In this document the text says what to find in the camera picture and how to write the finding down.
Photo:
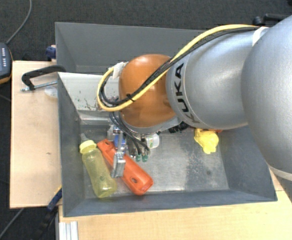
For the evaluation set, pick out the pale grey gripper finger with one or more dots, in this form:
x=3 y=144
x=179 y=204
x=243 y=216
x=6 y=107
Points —
x=114 y=166
x=121 y=166

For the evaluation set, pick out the yellow clear plastic bottle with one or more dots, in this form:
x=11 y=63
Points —
x=98 y=171

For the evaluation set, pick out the grey metal bin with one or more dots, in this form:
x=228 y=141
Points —
x=186 y=164

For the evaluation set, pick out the yellow toy figure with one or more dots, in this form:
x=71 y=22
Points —
x=207 y=140

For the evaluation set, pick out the pale wood board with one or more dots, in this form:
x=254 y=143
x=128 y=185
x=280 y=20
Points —
x=33 y=139

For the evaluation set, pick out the black cylinder on white bracket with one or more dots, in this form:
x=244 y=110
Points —
x=178 y=129

